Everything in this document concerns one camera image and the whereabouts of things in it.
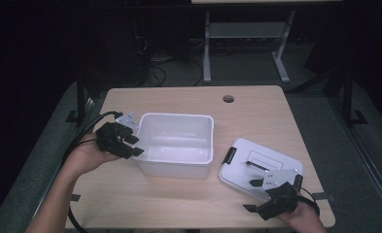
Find grey metal floor rail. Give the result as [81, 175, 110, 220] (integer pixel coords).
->
[22, 93, 99, 233]
[328, 96, 382, 225]

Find person's left hand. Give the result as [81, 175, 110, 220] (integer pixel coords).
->
[66, 132, 122, 178]

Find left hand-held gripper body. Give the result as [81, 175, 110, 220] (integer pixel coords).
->
[95, 111, 141, 160]

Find white box lid black handle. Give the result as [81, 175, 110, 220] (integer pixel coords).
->
[218, 138, 305, 204]

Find white plastic storage box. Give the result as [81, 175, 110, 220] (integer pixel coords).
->
[132, 112, 216, 181]

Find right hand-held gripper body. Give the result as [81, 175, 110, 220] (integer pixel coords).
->
[256, 169, 300, 222]

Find person's right hand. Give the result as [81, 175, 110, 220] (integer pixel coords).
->
[277, 199, 329, 233]

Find grey metal table stand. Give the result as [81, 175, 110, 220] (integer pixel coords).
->
[202, 10, 296, 84]

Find left hand-held gripper black cable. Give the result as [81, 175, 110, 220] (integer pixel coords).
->
[61, 110, 124, 233]

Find black metal stand post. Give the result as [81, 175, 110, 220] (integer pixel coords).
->
[341, 72, 369, 128]
[65, 76, 87, 126]

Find black floor cables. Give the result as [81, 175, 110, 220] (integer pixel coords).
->
[133, 35, 206, 87]

